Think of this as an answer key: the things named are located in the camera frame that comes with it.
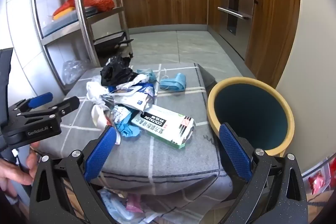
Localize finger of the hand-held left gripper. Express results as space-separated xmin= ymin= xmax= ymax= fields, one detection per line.
xmin=16 ymin=96 xmax=80 ymax=125
xmin=7 ymin=92 xmax=54 ymax=119

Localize pile of plastic wrappers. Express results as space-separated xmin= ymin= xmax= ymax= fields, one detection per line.
xmin=98 ymin=187 xmax=164 ymax=222

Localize folded blue face mask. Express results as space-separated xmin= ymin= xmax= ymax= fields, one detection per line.
xmin=159 ymin=72 xmax=187 ymax=92

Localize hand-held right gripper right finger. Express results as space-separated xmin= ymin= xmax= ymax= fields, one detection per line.
xmin=219 ymin=123 xmax=308 ymax=224

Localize person's left hand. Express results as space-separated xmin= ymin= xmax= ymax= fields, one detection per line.
xmin=0 ymin=141 xmax=41 ymax=198

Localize red packaging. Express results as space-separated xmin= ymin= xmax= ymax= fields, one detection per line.
xmin=307 ymin=170 xmax=333 ymax=193

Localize black plastic bag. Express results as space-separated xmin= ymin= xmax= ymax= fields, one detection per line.
xmin=100 ymin=55 xmax=137 ymax=86

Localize white medicine box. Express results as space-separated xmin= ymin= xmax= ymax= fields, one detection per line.
xmin=131 ymin=104 xmax=197 ymax=150

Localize clear plastic bag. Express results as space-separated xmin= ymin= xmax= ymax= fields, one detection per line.
xmin=62 ymin=59 xmax=91 ymax=84

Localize black grill pan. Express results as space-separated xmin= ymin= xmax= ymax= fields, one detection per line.
xmin=93 ymin=31 xmax=134 ymax=56

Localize wooden kitchen cabinets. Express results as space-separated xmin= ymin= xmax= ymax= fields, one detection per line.
xmin=121 ymin=0 xmax=301 ymax=88

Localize crumpled white plastic bag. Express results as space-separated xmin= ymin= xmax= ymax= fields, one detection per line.
xmin=86 ymin=80 xmax=116 ymax=132

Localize stainless steel oven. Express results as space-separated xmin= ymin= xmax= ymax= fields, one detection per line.
xmin=217 ymin=0 xmax=257 ymax=57

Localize yellow rimmed teal bin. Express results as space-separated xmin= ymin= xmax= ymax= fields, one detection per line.
xmin=207 ymin=77 xmax=295 ymax=157

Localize white blue printed packet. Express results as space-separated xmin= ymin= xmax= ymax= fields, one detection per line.
xmin=109 ymin=82 xmax=156 ymax=112

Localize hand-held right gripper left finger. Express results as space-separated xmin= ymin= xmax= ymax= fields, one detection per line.
xmin=29 ymin=126 xmax=117 ymax=224

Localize stainless steel shelf rack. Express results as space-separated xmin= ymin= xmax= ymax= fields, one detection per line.
xmin=30 ymin=0 xmax=135 ymax=95

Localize grey plaid cushion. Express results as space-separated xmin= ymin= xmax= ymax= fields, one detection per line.
xmin=39 ymin=63 xmax=234 ymax=214

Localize red plastic bag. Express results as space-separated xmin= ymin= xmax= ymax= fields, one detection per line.
xmin=52 ymin=0 xmax=116 ymax=20

